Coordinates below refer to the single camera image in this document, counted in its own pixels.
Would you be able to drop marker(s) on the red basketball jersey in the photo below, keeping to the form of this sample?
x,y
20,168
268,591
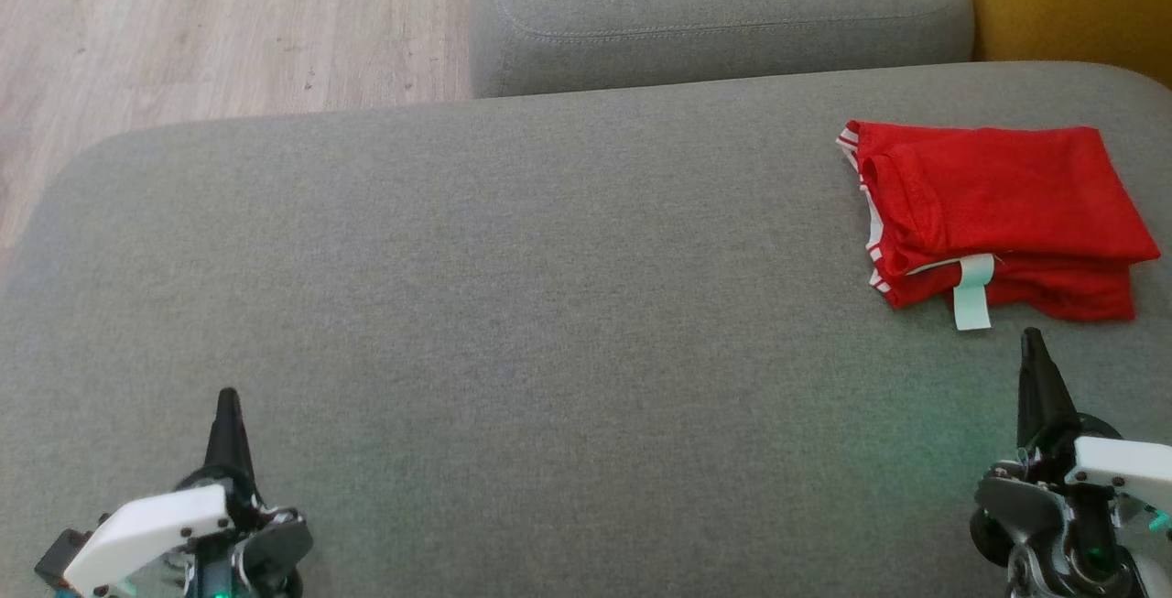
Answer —
x,y
1007,186

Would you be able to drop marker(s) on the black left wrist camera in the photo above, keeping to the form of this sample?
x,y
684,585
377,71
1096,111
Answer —
x,y
59,561

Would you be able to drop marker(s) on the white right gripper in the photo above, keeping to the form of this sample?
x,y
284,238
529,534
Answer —
x,y
1117,465

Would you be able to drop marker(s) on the gray sofa seat cushion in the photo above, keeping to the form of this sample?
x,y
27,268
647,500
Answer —
x,y
549,305

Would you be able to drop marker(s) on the red shorts with white trim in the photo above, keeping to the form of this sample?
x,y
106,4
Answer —
x,y
1062,291

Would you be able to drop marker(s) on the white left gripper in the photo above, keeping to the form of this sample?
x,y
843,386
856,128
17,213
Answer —
x,y
146,529

